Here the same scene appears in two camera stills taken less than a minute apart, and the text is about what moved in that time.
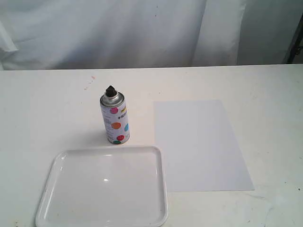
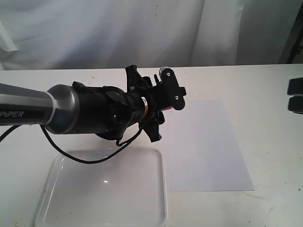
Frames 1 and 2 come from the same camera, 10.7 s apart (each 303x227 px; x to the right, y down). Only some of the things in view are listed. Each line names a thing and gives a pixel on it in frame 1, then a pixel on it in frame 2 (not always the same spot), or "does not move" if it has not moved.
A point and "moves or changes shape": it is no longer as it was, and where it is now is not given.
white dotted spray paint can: x=114 y=110 moves or changes shape
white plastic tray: x=106 y=186 does not move
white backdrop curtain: x=73 y=34 does not move
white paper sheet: x=202 y=151 does not move
